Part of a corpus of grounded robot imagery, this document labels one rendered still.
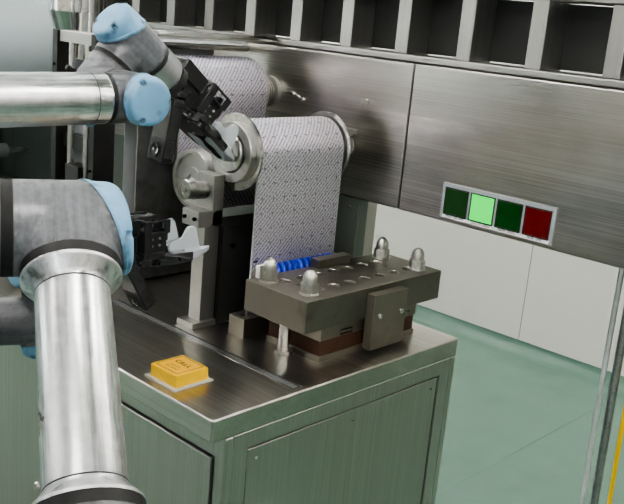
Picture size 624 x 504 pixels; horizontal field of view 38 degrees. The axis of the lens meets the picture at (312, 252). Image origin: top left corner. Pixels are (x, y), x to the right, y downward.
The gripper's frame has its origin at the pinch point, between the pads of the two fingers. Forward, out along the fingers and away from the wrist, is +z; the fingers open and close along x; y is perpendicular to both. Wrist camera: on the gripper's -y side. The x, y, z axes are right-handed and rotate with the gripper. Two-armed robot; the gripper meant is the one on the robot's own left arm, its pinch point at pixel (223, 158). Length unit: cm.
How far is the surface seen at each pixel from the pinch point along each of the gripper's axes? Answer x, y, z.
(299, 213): -4.3, 2.3, 20.3
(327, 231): -4.3, 4.4, 30.2
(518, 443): 25, 20, 218
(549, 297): 68, 101, 267
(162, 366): -13.0, -38.6, 3.4
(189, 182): 4.2, -6.6, -0.2
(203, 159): 10.3, 0.8, 4.3
